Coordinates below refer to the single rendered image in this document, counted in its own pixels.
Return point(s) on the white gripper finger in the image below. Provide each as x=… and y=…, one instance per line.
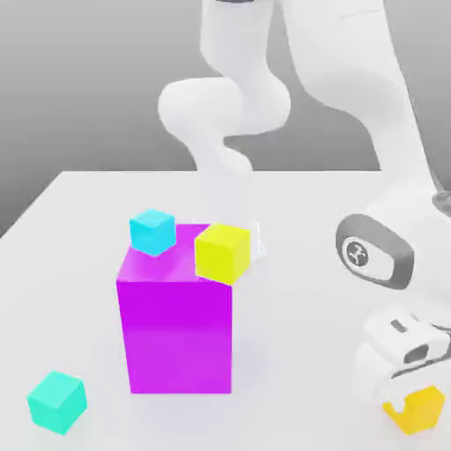
x=398, y=404

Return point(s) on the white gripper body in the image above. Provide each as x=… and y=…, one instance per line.
x=373, y=380

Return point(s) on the small orange cube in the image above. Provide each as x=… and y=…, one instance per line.
x=421, y=412

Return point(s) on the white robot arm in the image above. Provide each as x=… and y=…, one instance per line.
x=356, y=70

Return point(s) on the small yellow cube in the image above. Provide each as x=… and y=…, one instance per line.
x=220, y=254

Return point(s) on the small cyan cube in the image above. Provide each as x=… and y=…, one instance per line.
x=152, y=232

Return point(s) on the small turquoise cube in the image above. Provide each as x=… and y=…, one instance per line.
x=56, y=403

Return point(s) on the large magenta box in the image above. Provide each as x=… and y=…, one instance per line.
x=176, y=334

